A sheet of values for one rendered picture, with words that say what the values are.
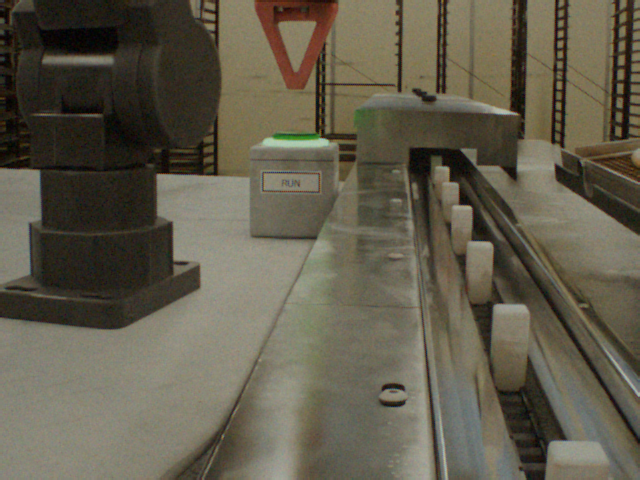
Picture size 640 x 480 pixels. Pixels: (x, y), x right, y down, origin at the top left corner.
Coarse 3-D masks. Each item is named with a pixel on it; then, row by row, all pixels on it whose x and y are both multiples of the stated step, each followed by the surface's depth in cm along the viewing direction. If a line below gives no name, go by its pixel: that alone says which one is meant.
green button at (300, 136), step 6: (276, 132) 80; (282, 132) 80; (288, 132) 80; (294, 132) 81; (300, 132) 81; (306, 132) 81; (312, 132) 81; (276, 138) 80; (282, 138) 79; (288, 138) 79; (294, 138) 79; (300, 138) 79; (306, 138) 79; (312, 138) 79; (318, 138) 80
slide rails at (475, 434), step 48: (432, 192) 87; (432, 240) 61; (480, 240) 62; (432, 288) 47; (528, 288) 48; (432, 336) 39; (528, 336) 39; (480, 384) 32; (576, 384) 32; (480, 432) 28; (576, 432) 28; (624, 432) 28
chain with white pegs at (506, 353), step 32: (448, 192) 76; (448, 224) 75; (480, 256) 48; (480, 288) 49; (480, 320) 45; (512, 320) 35; (512, 352) 35; (512, 384) 35; (512, 416) 33; (544, 448) 29; (576, 448) 21
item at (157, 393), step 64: (0, 192) 108; (192, 192) 109; (0, 256) 70; (192, 256) 71; (256, 256) 71; (0, 320) 51; (192, 320) 52; (256, 320) 53; (0, 384) 40; (64, 384) 41; (128, 384) 41; (192, 384) 41; (0, 448) 33; (64, 448) 34; (128, 448) 34; (192, 448) 34
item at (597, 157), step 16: (592, 144) 77; (608, 144) 76; (624, 144) 76; (576, 160) 70; (592, 160) 76; (608, 160) 75; (624, 160) 73; (592, 176) 65; (608, 176) 59; (624, 176) 55; (624, 192) 55
